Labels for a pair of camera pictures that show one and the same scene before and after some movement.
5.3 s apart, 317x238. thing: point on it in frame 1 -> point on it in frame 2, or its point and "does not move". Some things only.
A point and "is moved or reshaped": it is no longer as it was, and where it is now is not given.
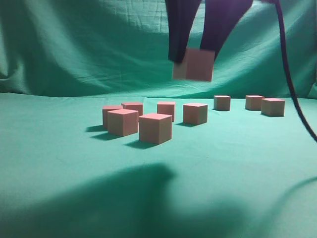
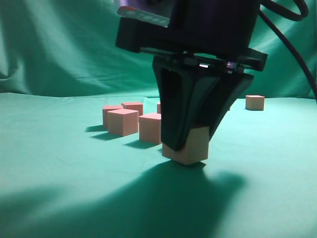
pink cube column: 253,102 does not move
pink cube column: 156,128 does not move
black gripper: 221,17 -> 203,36
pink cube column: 106,108 does not move
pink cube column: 197,65 is moved or reshaped
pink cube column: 136,106 does not move
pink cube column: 275,107 -> 196,149
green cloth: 241,174 does not move
